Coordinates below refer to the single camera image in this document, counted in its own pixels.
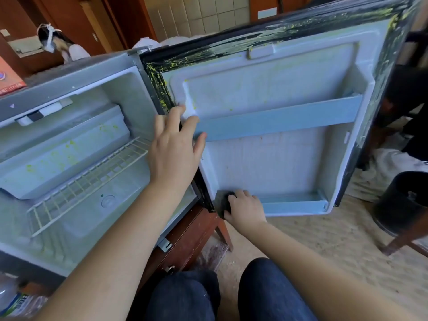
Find person's right forearm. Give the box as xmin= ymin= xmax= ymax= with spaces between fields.
xmin=241 ymin=220 xmax=419 ymax=321

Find person's right hand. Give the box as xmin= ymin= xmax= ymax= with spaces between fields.
xmin=224 ymin=190 xmax=268 ymax=238

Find dark grey cloth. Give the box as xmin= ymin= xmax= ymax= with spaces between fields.
xmin=214 ymin=190 xmax=236 ymax=214

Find person's left hand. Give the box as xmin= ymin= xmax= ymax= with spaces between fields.
xmin=148 ymin=105 xmax=208 ymax=194

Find beige padded headboard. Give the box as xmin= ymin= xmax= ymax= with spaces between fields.
xmin=142 ymin=0 xmax=251 ymax=41

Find green cap water bottle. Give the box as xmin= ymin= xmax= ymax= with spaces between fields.
xmin=0 ymin=274 xmax=48 ymax=318

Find person's left forearm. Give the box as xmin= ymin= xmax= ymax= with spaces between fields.
xmin=37 ymin=180 xmax=195 ymax=321

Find white wire shelf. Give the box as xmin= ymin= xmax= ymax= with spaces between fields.
xmin=27 ymin=136 xmax=151 ymax=238

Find fridge door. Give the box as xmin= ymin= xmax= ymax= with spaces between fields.
xmin=139 ymin=0 xmax=422 ymax=218

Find dark red wooden stand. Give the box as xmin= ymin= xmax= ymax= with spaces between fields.
xmin=137 ymin=204 xmax=235 ymax=292

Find person's dark trousers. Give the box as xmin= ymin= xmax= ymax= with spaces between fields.
xmin=144 ymin=257 xmax=318 ymax=321

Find orange cardboard chalk box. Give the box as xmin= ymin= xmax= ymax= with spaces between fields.
xmin=0 ymin=55 xmax=28 ymax=96

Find white wall plate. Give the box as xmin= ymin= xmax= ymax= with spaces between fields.
xmin=257 ymin=6 xmax=278 ymax=20

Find black plastic bucket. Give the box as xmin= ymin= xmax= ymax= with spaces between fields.
xmin=372 ymin=170 xmax=428 ymax=237

